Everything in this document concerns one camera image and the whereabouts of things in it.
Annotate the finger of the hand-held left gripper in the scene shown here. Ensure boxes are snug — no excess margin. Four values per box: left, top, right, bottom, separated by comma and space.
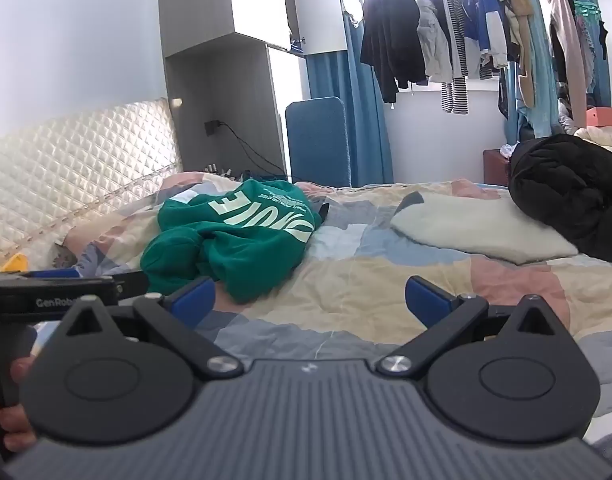
114, 269, 151, 306
15, 268, 85, 281

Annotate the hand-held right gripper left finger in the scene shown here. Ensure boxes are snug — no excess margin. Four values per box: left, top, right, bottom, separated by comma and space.
53, 276, 245, 381

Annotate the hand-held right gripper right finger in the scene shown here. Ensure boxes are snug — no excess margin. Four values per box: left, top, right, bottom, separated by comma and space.
375, 275, 570, 379

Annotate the green hoodie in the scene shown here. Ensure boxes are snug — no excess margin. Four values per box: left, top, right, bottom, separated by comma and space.
140, 177, 323, 305

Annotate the person's left hand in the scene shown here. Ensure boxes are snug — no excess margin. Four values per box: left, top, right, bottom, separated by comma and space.
0, 354, 38, 454

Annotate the yellow object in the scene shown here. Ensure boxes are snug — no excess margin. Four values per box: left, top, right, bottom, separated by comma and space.
0, 253, 30, 274

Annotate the white fleece blanket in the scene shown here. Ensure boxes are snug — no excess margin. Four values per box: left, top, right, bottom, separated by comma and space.
390, 191, 579, 266

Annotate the patchwork bed quilt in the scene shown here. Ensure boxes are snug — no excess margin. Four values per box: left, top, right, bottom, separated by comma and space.
51, 170, 612, 431

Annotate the cream quilted headboard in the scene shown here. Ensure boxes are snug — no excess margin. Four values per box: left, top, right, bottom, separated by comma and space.
0, 97, 182, 273

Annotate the black puffy jacket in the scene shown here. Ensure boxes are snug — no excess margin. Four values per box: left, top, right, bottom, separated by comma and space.
508, 133, 612, 263

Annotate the blue padded board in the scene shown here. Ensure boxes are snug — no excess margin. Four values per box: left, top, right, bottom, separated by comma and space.
285, 96, 352, 188

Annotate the blue curtain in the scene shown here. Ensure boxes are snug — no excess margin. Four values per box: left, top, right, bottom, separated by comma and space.
305, 0, 394, 187

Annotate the hanging striped shirt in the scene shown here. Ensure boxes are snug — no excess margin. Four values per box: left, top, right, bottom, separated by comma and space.
438, 0, 470, 114

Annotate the cream blanket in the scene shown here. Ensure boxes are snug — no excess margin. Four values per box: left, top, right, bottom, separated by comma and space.
572, 125, 612, 164

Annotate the orange box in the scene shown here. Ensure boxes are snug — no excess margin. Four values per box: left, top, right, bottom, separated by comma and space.
585, 106, 612, 129

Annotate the hanging grey white shirt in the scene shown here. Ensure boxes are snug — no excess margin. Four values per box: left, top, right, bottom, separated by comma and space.
415, 0, 455, 84

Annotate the hanging black jacket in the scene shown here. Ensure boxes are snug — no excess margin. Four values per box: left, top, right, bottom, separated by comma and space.
360, 0, 431, 104

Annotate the hanging blue white jacket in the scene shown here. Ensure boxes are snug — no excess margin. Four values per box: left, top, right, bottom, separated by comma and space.
460, 0, 508, 80

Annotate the hanging mauve garment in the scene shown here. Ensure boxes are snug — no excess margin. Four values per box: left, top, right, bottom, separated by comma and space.
535, 0, 588, 128

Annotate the black charger cable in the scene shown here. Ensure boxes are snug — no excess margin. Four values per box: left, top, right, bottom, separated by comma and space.
218, 121, 287, 177

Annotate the grey wall cabinet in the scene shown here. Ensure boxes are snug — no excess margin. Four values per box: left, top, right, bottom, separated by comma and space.
157, 0, 349, 181

